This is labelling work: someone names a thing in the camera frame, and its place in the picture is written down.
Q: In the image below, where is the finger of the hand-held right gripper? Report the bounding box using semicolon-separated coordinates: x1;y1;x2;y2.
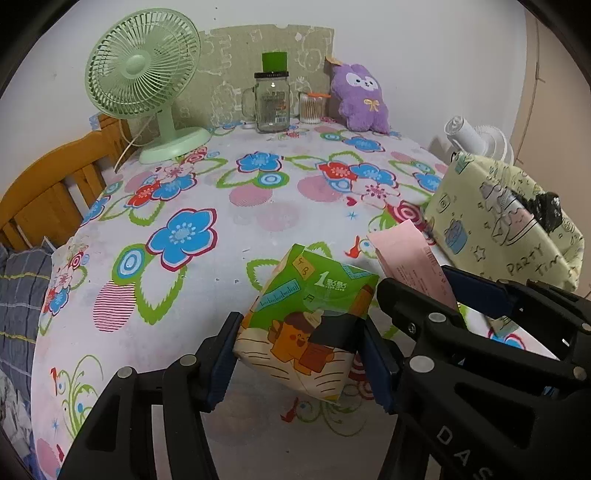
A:
376;276;591;480
441;266;591;345

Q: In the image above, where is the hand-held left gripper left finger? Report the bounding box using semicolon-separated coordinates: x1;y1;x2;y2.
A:
60;311;243;480

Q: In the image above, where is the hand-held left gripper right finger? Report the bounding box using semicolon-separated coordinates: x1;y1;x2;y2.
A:
358;318;408;416

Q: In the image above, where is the pink paper slip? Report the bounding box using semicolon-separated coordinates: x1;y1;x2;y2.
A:
368;220;463;315

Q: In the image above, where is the yellow printed storage basket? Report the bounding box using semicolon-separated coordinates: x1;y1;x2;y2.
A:
423;151;585;293

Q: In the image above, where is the cartoon printed tissue pack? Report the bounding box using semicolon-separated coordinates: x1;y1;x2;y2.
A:
233;243;380;399

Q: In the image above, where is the black plastic bag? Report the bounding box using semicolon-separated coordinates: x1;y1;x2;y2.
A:
527;192;565;233

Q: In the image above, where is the floral tablecloth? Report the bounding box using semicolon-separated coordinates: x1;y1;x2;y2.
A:
30;117;561;480

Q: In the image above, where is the white desk fan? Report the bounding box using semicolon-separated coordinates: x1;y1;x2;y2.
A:
443;115;517;167

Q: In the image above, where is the purple plush rabbit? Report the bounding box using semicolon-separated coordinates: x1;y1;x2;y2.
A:
325;55;391;135

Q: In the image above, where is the blue plaid blanket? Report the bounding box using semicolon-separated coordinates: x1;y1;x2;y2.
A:
0;244;55;391

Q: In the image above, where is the white patterned bedding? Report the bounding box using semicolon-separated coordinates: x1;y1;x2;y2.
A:
0;369;36;468

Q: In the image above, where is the beige door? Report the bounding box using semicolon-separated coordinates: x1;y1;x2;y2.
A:
524;14;591;195

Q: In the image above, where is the cotton swab jar orange lid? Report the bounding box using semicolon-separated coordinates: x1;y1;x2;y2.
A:
298;91;331;125

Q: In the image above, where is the glass mug jar green lid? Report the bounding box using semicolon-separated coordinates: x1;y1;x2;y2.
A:
241;52;291;135

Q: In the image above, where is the orange wooden chair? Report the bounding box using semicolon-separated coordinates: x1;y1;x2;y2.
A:
0;113;129;253

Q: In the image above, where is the green desk fan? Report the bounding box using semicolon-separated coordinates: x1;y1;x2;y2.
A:
85;10;212;166

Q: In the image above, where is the white fan cable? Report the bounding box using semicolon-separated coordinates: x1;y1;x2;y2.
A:
114;117;154;172

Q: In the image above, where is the green patterned wall sheet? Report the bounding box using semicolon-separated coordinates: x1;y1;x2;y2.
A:
178;25;336;128

